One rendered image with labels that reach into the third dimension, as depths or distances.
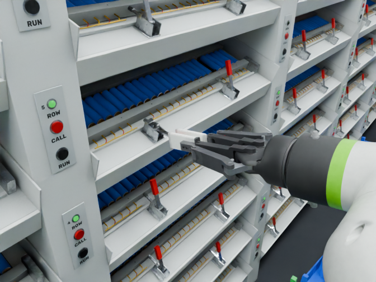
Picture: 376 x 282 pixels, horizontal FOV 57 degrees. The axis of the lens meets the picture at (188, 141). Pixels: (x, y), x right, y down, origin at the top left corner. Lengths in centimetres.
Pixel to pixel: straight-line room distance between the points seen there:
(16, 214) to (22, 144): 11
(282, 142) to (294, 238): 134
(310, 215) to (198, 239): 105
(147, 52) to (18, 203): 30
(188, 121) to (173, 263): 40
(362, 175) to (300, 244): 136
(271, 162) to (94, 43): 31
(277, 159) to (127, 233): 39
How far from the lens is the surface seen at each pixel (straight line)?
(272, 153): 49
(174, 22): 67
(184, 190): 85
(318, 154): 47
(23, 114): 48
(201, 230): 103
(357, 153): 46
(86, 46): 54
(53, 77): 49
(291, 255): 173
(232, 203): 113
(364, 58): 210
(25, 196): 57
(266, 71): 101
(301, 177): 47
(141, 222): 78
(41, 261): 68
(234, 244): 128
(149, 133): 67
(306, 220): 193
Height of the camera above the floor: 123
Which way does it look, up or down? 29 degrees down
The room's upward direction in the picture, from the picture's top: straight up
